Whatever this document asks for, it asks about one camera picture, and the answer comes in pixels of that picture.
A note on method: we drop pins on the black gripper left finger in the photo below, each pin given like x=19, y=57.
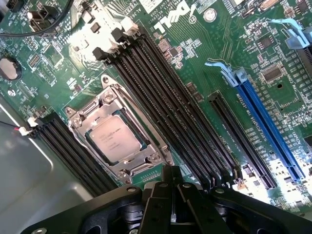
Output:
x=158, y=207

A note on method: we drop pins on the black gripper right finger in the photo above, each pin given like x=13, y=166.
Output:
x=192, y=209

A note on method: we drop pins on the CPU socket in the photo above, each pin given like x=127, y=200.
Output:
x=146, y=136

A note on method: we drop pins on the silver CPU chip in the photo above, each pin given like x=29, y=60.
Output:
x=114, y=138

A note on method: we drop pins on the short black expansion slot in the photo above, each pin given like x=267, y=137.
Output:
x=241, y=139

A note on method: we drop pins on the silver metal socket cover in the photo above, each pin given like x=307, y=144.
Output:
x=107, y=107

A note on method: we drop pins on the long blue expansion slot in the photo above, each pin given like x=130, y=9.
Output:
x=270, y=126

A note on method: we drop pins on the grey metal PC case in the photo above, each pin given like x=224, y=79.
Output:
x=29, y=175

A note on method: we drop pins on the large black square chip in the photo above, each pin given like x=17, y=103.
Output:
x=271, y=73

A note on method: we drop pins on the grey square inductor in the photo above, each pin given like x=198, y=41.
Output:
x=163, y=45

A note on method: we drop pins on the green Dell motherboard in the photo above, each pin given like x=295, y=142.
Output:
x=209, y=48

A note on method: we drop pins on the small black square chip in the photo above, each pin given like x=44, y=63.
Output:
x=265, y=42

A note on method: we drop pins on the black expansion slot blue latch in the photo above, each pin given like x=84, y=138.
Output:
x=307, y=57

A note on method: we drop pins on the round silver mounting screw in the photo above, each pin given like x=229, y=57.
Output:
x=210, y=14

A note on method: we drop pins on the white barcode label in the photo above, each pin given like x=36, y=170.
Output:
x=151, y=4

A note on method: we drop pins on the silver coin cell battery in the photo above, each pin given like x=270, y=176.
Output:
x=8, y=69

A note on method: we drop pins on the black fan header connector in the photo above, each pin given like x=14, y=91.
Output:
x=45, y=18

